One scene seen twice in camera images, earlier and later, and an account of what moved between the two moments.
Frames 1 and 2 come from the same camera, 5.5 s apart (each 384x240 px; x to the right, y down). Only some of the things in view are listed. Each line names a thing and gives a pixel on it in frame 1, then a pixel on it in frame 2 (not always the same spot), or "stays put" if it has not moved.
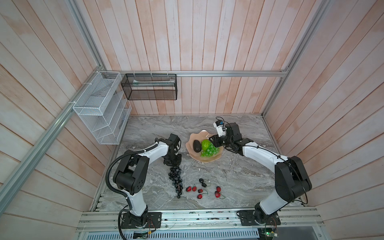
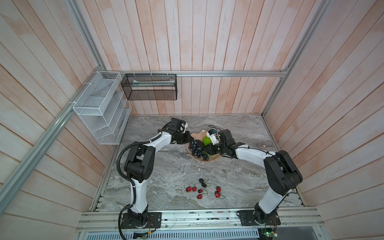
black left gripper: x=177 y=163 → x=187 y=138
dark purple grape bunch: x=175 y=175 → x=197 y=151
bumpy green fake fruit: x=205 y=144 stays put
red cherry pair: x=199 y=196 stays put
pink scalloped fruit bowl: x=203 y=135 stays put
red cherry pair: x=189 y=188 stays put
